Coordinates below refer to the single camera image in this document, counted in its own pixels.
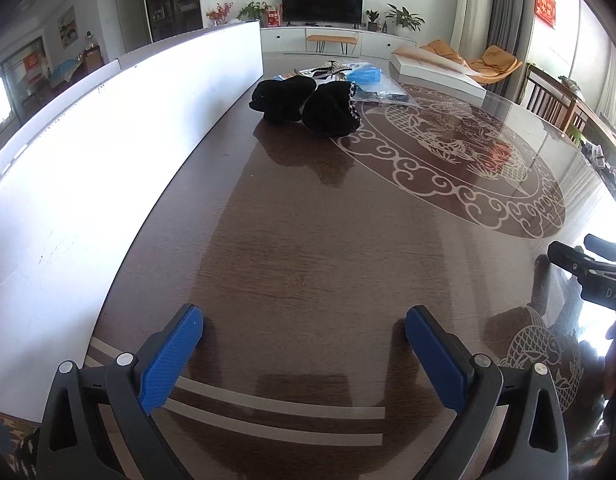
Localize large leafy potted plant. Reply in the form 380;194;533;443
385;4;427;34

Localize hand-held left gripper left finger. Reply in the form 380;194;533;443
35;303;205;480

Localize red wall hanging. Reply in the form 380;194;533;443
535;0;559;29

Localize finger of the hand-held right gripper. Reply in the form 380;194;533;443
584;233;616;267
546;241;601;281

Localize patterned rug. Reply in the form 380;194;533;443
0;407;31;463

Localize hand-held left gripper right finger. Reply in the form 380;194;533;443
405;305;571;480

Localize white television cabinet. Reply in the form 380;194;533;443
260;26;419;59

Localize grey curtain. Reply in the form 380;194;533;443
488;0;536;67

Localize black rhinestone-trimmed cloth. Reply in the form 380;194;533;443
249;76;319;124
302;81;363;136

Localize white door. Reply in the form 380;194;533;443
113;0;152;54

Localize blue patterned cloth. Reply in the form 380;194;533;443
50;57;82;84

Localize orange lounge chair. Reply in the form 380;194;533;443
420;39;523;92

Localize white board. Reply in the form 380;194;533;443
0;20;265;423

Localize white flat box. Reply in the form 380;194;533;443
390;45;487;101

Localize framed painting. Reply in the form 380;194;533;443
57;6;78;50

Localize patterned cloth item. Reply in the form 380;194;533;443
314;59;349;82

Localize glass display cabinet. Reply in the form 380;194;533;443
141;0;203;44

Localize black television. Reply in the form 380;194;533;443
281;0;364;25

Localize white tied curtain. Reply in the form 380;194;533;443
450;0;496;62

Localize red flower vase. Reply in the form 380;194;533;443
206;2;235;26

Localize bushy green potted plant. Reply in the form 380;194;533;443
236;1;269;22

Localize blue label plastic packet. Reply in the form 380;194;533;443
347;61;385;84

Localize orange bench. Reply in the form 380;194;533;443
306;34;360;56

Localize wooden sideboard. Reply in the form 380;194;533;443
562;75;616;173

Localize clear plastic bag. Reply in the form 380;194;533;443
357;79;419;107

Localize wooden chair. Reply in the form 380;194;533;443
525;64;596;132

